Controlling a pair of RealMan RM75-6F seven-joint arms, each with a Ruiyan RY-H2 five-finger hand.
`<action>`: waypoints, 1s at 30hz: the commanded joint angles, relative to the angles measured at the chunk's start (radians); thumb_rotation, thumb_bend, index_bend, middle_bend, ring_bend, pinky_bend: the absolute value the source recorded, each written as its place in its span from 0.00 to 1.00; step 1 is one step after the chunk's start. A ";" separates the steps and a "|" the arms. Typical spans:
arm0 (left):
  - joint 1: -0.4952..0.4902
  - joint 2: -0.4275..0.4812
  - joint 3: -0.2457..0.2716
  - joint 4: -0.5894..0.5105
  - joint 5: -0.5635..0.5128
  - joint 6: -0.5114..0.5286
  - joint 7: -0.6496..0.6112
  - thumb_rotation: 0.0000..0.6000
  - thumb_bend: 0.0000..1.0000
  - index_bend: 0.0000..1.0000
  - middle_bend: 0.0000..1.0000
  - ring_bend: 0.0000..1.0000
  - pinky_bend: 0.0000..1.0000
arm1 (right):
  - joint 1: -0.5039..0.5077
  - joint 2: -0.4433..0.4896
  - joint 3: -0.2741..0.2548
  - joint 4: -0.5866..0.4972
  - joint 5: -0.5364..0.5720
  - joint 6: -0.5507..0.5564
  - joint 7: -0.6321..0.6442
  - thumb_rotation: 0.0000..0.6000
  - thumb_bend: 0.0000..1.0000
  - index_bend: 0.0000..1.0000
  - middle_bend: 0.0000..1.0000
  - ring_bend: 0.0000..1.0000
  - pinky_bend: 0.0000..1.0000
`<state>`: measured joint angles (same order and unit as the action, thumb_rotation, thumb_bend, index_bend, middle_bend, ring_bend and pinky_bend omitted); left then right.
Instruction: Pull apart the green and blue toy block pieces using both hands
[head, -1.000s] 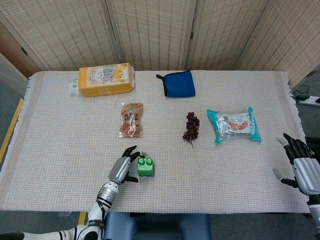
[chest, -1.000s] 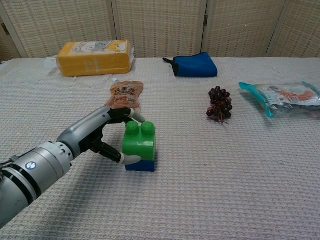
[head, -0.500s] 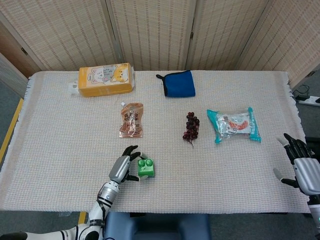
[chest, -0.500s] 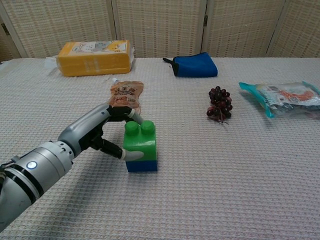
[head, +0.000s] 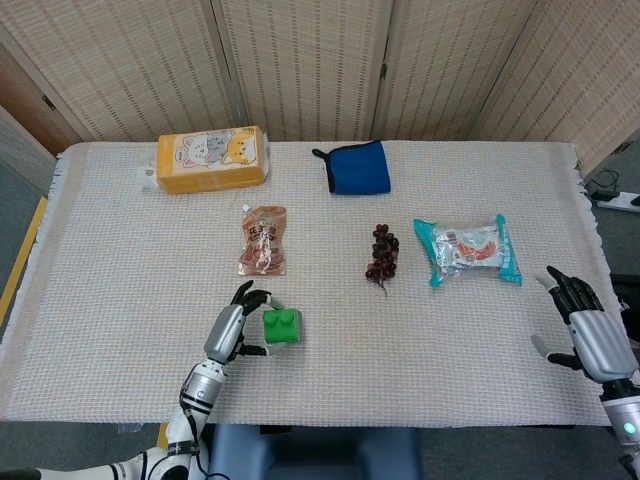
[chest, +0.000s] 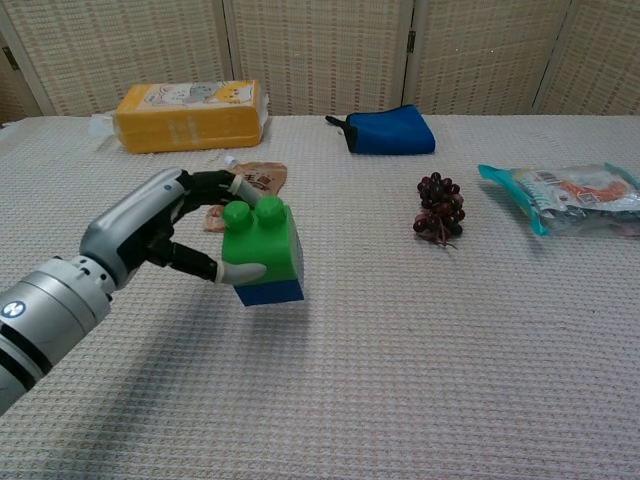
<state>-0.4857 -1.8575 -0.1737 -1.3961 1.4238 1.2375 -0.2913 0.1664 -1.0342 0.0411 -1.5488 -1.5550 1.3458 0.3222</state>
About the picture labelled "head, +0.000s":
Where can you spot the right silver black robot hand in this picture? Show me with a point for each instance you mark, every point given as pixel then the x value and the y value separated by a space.
pixel 597 340

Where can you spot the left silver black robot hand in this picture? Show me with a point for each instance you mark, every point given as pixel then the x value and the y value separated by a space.
pixel 225 332

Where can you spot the green toy block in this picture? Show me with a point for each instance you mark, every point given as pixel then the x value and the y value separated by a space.
pixel 282 327

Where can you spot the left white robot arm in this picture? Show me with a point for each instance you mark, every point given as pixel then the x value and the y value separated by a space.
pixel 200 390

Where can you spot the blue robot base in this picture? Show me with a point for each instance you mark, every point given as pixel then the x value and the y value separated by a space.
pixel 315 452

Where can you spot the orange spouted drink pouch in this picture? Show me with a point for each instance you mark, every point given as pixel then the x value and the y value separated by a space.
pixel 262 245

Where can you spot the white power strip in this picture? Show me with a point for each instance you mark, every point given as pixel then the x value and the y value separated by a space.
pixel 617 201

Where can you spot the teal clear snack package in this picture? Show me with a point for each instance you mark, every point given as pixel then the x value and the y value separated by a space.
pixel 470 252

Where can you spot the yellow cat-print tissue pack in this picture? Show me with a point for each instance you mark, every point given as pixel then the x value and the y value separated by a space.
pixel 210 162

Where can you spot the dark red grape bunch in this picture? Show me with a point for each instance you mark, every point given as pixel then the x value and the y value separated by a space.
pixel 384 255

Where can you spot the white woven tablecloth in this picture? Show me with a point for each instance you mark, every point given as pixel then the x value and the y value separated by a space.
pixel 400 360

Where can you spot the blue folded cloth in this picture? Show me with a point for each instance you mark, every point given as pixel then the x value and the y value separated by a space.
pixel 360 167

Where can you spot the yellow floor tape strip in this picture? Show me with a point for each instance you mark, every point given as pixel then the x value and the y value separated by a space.
pixel 22 255

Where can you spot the beige woven folding screen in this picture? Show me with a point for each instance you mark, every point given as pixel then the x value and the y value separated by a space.
pixel 310 65

